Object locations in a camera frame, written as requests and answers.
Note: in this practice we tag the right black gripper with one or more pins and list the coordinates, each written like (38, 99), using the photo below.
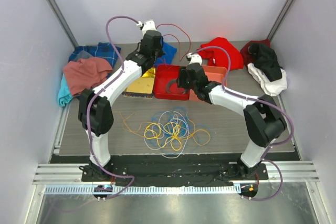
(182, 75)

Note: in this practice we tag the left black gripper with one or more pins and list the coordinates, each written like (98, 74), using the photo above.
(160, 52)

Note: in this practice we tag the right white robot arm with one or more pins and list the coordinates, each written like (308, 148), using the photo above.
(264, 122)

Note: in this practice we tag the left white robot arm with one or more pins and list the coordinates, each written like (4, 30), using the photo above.
(95, 105)

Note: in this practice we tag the salmon pink square box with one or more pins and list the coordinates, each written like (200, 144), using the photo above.
(214, 74)

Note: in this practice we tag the red square box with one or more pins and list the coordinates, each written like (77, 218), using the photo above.
(165, 86)

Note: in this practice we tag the gold metal tin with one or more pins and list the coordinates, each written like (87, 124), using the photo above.
(142, 87)

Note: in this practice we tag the blue plaid cloth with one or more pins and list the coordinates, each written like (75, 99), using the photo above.
(102, 50)

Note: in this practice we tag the dark red cloth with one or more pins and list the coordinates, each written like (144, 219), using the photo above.
(247, 58)

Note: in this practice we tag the salmon pink cloth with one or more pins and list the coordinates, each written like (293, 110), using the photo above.
(86, 74)

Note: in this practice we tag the black cloth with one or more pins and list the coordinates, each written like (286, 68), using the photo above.
(265, 59)

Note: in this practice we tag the white cloth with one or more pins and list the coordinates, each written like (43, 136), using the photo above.
(271, 88)

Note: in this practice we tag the light blue cloth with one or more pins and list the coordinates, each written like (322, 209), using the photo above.
(64, 94)

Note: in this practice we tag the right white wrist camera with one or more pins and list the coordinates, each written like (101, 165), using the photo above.
(194, 58)

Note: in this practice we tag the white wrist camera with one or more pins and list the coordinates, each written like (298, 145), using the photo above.
(194, 58)
(146, 26)

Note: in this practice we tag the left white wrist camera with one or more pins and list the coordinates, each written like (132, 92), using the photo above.
(146, 26)

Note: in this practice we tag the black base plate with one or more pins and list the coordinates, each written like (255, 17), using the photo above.
(187, 170)

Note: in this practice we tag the white slotted cable duct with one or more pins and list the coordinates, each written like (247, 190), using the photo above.
(105, 189)

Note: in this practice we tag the left corner aluminium post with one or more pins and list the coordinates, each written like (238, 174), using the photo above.
(61, 19)

